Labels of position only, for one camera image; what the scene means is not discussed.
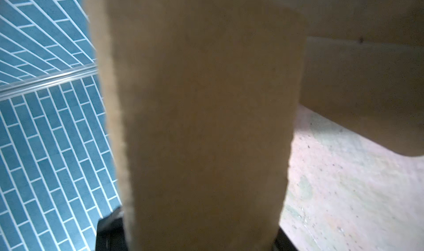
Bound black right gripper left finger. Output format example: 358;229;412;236
95;208;128;251

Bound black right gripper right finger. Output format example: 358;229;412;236
273;228;298;251

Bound brown cardboard box top sheet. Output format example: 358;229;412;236
84;0;424;251

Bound aluminium left corner post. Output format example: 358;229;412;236
1;64;98;101

